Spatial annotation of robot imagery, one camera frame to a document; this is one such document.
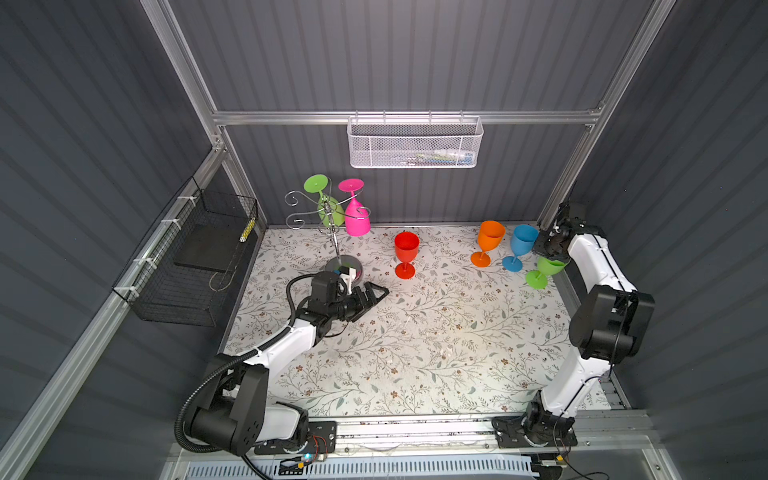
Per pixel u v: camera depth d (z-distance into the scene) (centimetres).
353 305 76
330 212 83
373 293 77
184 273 72
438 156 92
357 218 91
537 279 103
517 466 71
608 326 50
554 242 71
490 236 97
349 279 81
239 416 42
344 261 96
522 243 96
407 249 94
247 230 82
